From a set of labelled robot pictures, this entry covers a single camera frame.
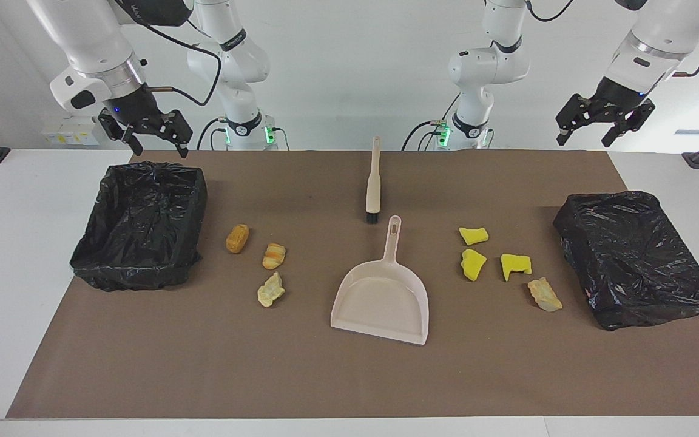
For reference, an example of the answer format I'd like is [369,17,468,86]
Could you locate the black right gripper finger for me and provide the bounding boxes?
[98,109,144,157]
[158,110,194,158]

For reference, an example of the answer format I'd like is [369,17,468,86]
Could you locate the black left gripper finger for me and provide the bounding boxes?
[601,100,657,148]
[556,94,596,146]

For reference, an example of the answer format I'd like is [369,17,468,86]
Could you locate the brown foam chunk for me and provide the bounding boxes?
[226,224,251,254]

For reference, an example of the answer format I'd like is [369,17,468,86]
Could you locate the orange striped foam chunk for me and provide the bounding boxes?
[262,243,287,271]

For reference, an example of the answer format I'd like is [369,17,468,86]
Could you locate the yellow green sponge piece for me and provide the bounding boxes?
[459,226,490,246]

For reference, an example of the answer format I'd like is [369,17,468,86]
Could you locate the pale yellow foam chunk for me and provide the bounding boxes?
[257,271,286,308]

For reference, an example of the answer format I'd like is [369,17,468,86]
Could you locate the beige and orange foam chunk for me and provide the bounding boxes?
[527,277,563,313]

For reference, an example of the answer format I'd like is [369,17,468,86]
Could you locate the beige hand brush black bristles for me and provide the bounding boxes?
[366,136,382,224]

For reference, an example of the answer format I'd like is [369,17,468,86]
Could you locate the pale pink plastic dustpan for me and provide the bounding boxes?
[330,215,430,346]

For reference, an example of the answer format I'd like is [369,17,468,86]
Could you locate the open bin with black bag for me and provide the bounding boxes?
[69,161,208,292]

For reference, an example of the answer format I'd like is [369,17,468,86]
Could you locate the bin covered by black bag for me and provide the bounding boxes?
[553,191,699,331]

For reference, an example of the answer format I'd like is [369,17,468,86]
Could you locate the white box yellow labels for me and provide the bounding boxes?
[42,117,100,146]

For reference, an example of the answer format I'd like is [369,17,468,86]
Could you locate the brown table mat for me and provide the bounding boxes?
[5,150,699,419]

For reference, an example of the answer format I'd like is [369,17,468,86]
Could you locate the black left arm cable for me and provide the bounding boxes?
[524,0,699,78]

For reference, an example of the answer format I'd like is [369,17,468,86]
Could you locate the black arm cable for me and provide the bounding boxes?
[524,0,699,78]
[113,0,223,107]

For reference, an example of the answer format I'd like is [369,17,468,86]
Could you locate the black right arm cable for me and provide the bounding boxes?
[113,0,223,107]

